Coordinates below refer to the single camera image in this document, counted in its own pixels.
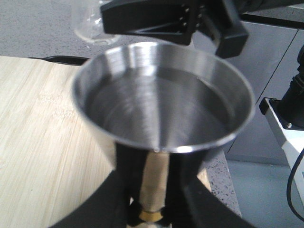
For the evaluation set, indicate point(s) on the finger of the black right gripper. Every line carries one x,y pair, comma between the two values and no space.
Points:
221,23
171,20

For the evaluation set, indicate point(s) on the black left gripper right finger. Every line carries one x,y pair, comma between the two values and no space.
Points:
189,204

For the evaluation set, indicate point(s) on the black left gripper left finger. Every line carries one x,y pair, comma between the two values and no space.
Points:
115,204

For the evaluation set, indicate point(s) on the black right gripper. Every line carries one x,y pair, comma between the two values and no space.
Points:
292,103

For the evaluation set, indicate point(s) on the steel double jigger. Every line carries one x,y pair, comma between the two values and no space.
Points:
164,99

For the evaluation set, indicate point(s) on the clear glass beaker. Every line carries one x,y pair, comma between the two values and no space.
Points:
87,22

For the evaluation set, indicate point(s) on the wooden cutting board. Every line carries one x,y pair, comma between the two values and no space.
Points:
49,162

